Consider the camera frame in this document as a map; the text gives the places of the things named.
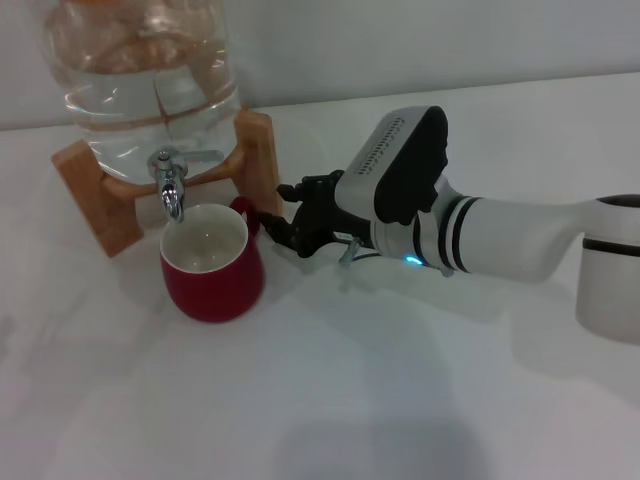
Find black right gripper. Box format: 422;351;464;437
256;170;374;260

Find red ceramic cup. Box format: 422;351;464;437
159;196;267;324

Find chrome faucet tap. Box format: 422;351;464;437
146;147;224;224

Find wooden dispenser stand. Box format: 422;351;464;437
49;108;282;259

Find glass water dispenser jar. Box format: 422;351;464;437
37;0;245;187

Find grey gripper cable connector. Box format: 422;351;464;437
338;238;387;265

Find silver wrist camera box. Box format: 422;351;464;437
333;105;450;227

